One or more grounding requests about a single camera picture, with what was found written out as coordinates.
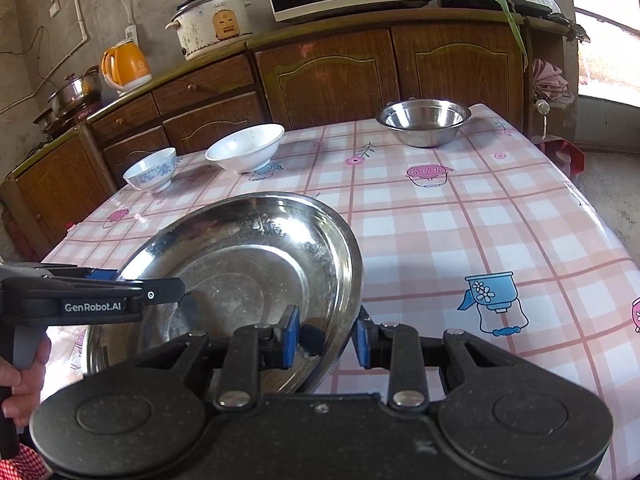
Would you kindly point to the dark wooden side shelf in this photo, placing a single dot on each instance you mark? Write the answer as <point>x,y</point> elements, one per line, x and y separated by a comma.
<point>550,45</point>

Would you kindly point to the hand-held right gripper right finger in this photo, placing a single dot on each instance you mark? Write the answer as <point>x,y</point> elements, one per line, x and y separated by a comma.
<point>361,337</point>

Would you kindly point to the grey glazed door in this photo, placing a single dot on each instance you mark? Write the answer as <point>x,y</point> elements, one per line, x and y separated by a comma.
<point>600,120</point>

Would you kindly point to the person's left hand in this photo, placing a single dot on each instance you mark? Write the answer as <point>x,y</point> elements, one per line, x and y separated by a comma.
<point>32,390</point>

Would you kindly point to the wooden single-door cabinet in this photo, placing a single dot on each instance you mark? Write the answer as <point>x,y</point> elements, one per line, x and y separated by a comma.
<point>55,185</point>

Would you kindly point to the wooden two-door cabinet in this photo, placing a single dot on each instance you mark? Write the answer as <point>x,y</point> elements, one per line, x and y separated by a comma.
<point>325,75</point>

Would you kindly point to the pink checked plastic tablecloth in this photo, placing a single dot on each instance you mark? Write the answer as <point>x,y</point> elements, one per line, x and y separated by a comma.
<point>450,240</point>

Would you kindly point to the green leek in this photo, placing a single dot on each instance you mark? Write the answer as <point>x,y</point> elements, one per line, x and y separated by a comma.
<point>510,12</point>

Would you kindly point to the small blue-patterned ceramic bowl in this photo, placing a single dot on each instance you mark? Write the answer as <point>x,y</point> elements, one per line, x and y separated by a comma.
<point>150,170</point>

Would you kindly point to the white wall junction box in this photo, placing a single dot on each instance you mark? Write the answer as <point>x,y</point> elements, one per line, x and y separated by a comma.
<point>54,9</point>

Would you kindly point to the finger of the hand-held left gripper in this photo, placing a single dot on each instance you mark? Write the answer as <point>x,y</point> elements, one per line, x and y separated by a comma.
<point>165,292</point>
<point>102,275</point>

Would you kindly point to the white wall pipe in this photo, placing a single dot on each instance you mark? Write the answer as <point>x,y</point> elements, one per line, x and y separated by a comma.
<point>82,25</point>

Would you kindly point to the orange electric kettle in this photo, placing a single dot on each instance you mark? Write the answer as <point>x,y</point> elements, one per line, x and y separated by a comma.
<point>127,67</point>

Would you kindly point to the white rice cooker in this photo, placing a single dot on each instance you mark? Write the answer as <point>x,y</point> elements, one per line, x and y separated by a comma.
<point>210,30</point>

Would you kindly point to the dark cooktop stove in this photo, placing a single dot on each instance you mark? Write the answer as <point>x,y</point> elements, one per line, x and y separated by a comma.
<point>80,114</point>

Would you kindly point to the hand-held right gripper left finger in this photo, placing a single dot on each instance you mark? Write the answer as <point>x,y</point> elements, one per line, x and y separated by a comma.
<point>290,335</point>

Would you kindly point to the pink folded umbrella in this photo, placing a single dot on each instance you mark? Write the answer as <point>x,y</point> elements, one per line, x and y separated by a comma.
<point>550,82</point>

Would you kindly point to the steel bowl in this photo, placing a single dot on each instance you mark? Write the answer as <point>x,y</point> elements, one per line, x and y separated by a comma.
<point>425,115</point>

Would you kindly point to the white wall socket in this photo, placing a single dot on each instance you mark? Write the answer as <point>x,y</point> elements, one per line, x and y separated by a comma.
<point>131,35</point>

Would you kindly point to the large steel plate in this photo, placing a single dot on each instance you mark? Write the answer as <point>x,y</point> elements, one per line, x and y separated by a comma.
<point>240,260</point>

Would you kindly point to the black flat tray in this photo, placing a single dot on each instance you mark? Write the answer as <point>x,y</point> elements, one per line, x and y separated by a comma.
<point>530,7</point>

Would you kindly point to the wooden drawer cabinet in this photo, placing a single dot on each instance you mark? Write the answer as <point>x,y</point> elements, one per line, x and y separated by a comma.
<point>200,90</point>

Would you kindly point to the steel cooking pot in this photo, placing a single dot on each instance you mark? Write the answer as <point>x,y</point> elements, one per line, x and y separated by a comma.
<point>75,92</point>

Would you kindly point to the red bag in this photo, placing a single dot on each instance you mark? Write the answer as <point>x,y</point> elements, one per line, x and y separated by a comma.
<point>570,157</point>

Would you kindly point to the large white ceramic bowl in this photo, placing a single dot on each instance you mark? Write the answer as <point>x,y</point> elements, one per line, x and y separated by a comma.
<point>245,147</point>

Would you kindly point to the red checked garment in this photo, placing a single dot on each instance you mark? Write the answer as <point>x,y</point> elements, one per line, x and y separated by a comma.
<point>25,465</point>

